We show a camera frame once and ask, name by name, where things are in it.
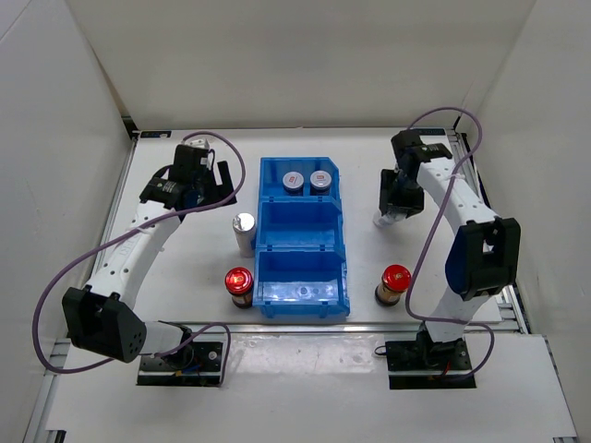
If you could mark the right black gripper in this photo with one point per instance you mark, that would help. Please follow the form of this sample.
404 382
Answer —
413 205

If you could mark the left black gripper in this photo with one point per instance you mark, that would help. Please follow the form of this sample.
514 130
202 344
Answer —
209 175

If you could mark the silver-lid blue-label bottle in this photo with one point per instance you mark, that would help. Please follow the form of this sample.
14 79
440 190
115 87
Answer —
244 227
389 217

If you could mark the white-lid spice jar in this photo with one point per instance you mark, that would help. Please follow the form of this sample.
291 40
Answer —
293 183
320 183

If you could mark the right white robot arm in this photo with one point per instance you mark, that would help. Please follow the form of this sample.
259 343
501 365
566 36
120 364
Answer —
484 254

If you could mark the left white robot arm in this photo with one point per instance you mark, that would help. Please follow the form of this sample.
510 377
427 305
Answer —
100 316

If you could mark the right black logo label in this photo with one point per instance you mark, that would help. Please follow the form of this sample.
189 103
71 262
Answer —
431 132

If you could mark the black logo label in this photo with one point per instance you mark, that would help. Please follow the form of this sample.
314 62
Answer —
155 134
431 132

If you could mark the left black logo label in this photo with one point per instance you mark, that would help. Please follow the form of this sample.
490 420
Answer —
155 134

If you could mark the right red-lid sauce jar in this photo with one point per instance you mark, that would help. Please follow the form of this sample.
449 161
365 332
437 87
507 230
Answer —
394 282

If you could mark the red-lid sauce jar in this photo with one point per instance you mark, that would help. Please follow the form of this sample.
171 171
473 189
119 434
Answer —
394 282
239 284

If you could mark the left red-lid sauce jar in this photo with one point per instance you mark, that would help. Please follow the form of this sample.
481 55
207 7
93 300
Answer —
239 284

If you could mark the near blue storage bin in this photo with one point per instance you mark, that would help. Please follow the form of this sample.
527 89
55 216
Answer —
310 283

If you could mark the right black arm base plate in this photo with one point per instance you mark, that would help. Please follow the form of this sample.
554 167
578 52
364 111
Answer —
419 365

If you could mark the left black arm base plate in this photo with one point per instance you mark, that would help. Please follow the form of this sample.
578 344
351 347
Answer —
197 365

